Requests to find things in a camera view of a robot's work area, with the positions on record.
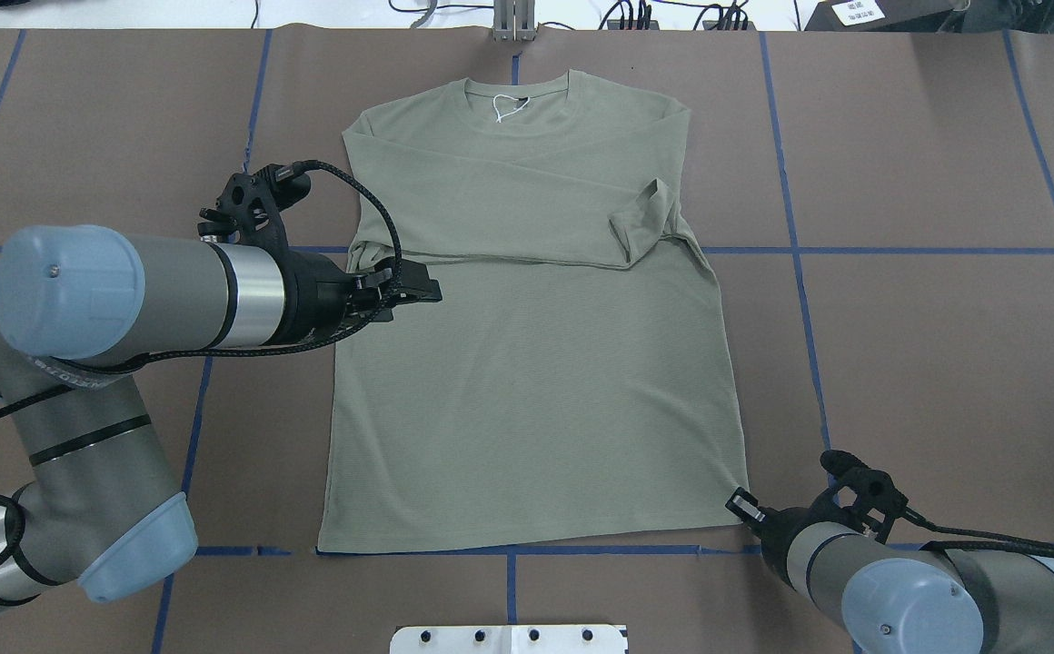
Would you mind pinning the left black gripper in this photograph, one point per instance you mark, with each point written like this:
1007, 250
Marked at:
316, 295

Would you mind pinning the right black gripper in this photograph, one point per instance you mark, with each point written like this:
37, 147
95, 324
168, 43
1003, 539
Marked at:
779, 527

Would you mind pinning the olive green long-sleeve shirt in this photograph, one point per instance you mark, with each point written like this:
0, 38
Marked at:
575, 378

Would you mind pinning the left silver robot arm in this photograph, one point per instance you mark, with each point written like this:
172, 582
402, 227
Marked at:
82, 308

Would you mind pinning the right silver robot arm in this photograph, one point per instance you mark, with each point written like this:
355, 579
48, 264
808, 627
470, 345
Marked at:
976, 597

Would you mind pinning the black box with label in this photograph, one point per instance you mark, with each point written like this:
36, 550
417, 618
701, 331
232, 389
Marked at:
878, 16

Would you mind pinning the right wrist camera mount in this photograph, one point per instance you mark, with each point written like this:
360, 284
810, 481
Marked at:
877, 504

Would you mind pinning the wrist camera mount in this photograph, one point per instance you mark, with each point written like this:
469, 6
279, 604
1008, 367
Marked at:
249, 209
877, 504

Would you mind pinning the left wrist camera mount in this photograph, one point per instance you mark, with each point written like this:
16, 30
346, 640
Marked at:
249, 209

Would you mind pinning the aluminium frame post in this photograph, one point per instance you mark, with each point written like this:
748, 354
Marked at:
514, 21

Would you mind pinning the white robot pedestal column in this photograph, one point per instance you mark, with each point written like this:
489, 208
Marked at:
539, 638

